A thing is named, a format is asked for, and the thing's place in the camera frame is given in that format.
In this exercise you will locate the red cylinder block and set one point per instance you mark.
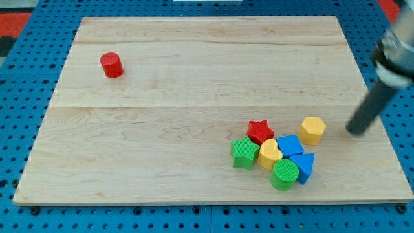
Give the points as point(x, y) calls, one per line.
point(112, 65)

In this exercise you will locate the red star block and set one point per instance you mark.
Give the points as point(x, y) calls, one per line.
point(258, 132)

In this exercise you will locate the blue cube block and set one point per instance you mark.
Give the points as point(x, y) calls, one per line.
point(290, 145)

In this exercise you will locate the wooden board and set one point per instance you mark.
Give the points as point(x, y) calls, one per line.
point(160, 134)

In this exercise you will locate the yellow heart block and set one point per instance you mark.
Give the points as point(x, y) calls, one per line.
point(269, 154)

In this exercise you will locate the green star block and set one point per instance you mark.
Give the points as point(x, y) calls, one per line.
point(244, 152)

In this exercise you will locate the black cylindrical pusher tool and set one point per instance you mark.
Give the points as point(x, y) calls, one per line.
point(371, 106)

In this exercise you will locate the yellow hexagon block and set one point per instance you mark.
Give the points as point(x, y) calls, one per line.
point(311, 130)

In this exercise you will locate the blue triangle block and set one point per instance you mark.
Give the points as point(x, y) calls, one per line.
point(305, 163)

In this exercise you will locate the green cylinder block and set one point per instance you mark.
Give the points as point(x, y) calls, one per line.
point(284, 175)

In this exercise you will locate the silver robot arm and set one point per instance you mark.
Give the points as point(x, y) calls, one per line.
point(393, 54)

